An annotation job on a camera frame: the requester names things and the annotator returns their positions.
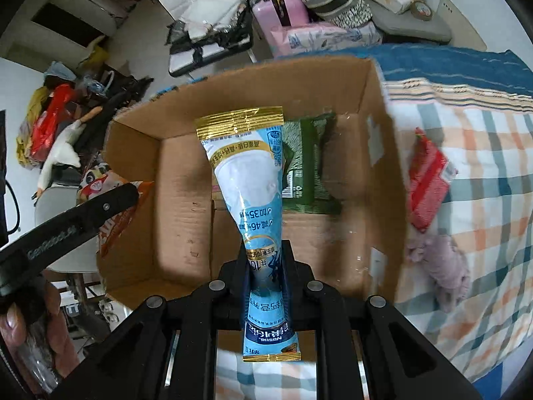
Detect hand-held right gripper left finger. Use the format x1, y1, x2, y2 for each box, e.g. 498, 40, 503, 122
52, 245, 255, 400

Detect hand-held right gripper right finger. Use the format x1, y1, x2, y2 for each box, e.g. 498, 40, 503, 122
282, 239, 484, 400

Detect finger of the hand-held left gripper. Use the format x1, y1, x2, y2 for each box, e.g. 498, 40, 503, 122
76, 182, 141, 231

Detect orange cartoon snack packet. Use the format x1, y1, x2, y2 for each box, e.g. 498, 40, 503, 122
77, 164, 156, 260

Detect brown cardboard box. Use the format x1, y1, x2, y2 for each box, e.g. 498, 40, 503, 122
97, 55, 411, 314

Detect blue white gold-edged sachet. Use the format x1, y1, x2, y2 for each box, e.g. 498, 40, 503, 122
195, 106, 301, 362

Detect green snack packet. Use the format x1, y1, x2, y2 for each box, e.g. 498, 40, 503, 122
282, 113, 343, 214

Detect person's left hand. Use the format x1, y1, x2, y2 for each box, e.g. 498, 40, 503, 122
0, 271, 81, 389

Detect white goose plush toy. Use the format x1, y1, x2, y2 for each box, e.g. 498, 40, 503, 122
37, 106, 105, 197

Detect black folded tripod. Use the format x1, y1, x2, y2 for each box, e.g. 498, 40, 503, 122
74, 74, 156, 157

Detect red plastic bag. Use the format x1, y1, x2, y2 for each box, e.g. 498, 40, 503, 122
31, 83, 76, 160

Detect pink fuzzy plush cloth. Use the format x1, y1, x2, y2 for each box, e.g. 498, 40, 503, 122
403, 231, 472, 314

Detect yellow plastic bag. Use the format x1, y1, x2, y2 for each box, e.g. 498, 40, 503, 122
80, 34, 112, 68

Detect red snack packet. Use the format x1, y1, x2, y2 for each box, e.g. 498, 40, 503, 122
406, 127, 459, 233

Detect plaid bed blanket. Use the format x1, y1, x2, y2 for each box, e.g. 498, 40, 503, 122
219, 77, 533, 400

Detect pink suitcase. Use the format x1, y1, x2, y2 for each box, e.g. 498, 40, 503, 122
249, 0, 311, 64

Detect pink floral tissue pack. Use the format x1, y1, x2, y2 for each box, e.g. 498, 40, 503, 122
270, 21, 382, 58

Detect blue striped blanket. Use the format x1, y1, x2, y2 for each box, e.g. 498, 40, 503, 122
366, 44, 533, 94

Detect grey armchair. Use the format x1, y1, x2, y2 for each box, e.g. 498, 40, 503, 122
366, 0, 454, 45

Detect black white patterned cloth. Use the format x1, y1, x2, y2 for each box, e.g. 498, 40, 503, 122
285, 0, 376, 31

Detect black cable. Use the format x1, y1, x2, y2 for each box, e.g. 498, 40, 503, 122
3, 179, 22, 235

